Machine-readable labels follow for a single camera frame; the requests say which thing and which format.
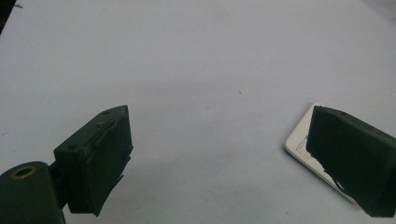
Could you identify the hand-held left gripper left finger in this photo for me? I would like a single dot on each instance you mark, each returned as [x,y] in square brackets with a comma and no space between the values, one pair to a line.
[93,161]

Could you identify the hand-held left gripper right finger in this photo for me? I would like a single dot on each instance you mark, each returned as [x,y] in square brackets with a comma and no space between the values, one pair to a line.
[351,155]

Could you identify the white flat card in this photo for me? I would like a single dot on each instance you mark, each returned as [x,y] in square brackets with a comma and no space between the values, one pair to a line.
[299,140]

